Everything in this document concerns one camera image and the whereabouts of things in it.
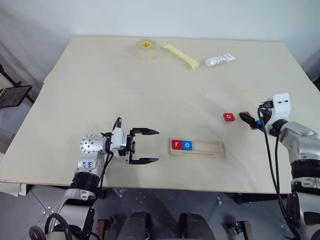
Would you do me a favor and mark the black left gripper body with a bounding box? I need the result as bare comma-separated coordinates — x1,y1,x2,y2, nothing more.
124,128,138,165

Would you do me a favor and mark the black flat stand plate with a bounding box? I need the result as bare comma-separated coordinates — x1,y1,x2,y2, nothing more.
0,84,33,109

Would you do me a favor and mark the rusty metal bracket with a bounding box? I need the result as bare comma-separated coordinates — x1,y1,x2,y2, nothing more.
96,214,116,240
228,219,252,240

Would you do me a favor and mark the long yellow packet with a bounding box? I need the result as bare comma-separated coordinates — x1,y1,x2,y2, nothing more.
162,44,201,72

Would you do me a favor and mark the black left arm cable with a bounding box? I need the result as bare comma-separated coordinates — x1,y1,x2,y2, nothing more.
97,152,115,199

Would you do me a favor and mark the black stand rod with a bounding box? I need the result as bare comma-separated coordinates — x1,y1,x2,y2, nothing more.
0,63,36,104

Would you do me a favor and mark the wooden letter tray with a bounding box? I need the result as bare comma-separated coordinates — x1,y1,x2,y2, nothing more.
168,137,227,159

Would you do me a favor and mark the dark rounded shape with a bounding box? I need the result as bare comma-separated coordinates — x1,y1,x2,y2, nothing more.
119,211,154,240

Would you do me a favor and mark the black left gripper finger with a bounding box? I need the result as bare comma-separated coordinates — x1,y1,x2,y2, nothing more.
131,127,160,137
130,157,160,166

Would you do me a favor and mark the clear tape roll yellow core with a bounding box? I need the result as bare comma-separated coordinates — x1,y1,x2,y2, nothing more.
135,38,159,62

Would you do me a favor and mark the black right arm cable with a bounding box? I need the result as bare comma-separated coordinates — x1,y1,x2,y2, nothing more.
256,104,301,240

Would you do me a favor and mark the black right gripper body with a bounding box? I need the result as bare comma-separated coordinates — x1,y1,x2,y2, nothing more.
259,100,274,126

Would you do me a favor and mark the white table bracket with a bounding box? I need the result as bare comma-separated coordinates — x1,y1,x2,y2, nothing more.
0,179,27,197

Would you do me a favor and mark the white cosmetic tube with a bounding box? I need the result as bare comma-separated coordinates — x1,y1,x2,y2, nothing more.
204,52,237,68

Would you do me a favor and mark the black looped cable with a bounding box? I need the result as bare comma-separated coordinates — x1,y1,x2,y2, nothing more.
28,212,73,240

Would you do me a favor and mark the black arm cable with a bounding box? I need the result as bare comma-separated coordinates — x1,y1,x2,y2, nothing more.
97,152,115,199
256,104,301,240

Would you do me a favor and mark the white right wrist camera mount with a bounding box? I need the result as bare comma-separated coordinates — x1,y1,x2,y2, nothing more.
264,93,292,135

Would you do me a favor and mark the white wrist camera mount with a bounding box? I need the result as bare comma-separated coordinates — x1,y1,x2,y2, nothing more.
264,93,292,135
109,116,130,159

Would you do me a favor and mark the red letter r block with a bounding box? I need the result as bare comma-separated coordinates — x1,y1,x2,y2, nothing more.
171,139,184,151

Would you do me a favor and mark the red letter o block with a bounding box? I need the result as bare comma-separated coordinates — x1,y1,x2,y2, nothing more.
222,112,236,123

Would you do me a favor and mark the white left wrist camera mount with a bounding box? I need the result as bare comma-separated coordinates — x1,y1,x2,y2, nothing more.
109,116,130,159

